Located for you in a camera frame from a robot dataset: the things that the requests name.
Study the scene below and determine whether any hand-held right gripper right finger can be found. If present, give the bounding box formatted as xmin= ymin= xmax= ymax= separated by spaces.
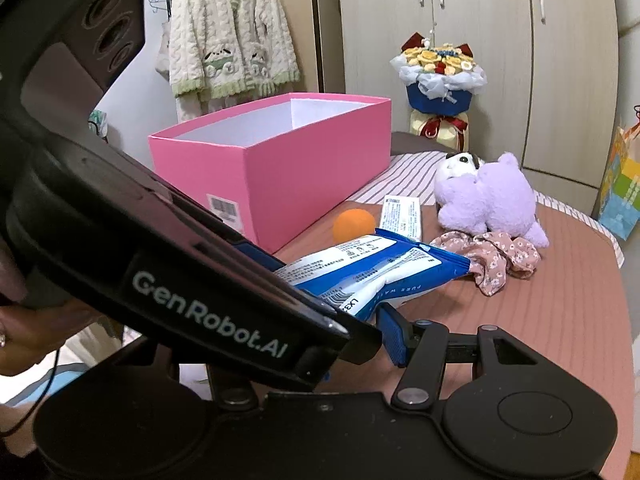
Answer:
xmin=375 ymin=304 xmax=543 ymax=411

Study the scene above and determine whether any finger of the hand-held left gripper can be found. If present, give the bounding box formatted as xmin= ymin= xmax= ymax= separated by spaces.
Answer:
xmin=165 ymin=182 xmax=289 ymax=275

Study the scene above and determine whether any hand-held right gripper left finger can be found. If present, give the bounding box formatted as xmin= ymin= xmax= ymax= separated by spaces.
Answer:
xmin=206 ymin=364 xmax=262 ymax=407

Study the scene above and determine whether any blue wet wipes packet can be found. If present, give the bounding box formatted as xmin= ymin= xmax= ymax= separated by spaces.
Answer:
xmin=272 ymin=228 xmax=473 ymax=322

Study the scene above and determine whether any pink cardboard box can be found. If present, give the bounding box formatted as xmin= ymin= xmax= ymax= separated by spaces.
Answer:
xmin=148 ymin=92 xmax=393 ymax=255

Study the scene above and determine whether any white cat plush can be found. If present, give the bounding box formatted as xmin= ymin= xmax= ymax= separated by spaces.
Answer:
xmin=442 ymin=152 xmax=487 ymax=182

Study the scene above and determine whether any person's left hand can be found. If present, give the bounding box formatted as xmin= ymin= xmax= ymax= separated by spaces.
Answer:
xmin=0 ymin=245 xmax=118 ymax=377

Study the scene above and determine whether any orange ball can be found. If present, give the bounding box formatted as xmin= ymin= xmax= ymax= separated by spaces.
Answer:
xmin=332 ymin=208 xmax=377 ymax=247

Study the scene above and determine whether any white flat packet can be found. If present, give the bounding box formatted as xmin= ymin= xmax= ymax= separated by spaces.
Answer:
xmin=378 ymin=195 xmax=424 ymax=244

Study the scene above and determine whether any floral pink scrunchie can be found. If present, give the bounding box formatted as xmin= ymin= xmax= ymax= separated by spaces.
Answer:
xmin=429 ymin=230 xmax=543 ymax=297

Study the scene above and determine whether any striped bed sheet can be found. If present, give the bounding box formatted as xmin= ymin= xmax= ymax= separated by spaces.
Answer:
xmin=350 ymin=151 xmax=626 ymax=268

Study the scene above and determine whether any pink ribbed mat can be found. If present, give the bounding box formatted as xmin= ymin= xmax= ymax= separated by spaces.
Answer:
xmin=272 ymin=200 xmax=631 ymax=480

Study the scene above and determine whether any purple plush bear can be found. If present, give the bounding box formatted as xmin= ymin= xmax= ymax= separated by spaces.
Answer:
xmin=432 ymin=152 xmax=551 ymax=249

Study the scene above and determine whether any cream fluffy cardigan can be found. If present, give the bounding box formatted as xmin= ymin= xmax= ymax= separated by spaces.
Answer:
xmin=165 ymin=0 xmax=302 ymax=122

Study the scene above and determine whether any yellow flower bouquet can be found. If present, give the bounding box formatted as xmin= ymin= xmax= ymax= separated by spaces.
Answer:
xmin=390 ymin=31 xmax=489 ymax=154

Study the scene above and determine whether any colourful paper bag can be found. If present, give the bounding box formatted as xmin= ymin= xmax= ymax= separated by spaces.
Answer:
xmin=596 ymin=106 xmax=640 ymax=242

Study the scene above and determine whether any beige wardrobe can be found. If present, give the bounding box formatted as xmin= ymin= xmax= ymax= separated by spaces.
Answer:
xmin=309 ymin=0 xmax=628 ymax=222

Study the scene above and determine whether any black cable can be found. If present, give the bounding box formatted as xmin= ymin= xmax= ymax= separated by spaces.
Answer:
xmin=0 ymin=349 xmax=63 ymax=438

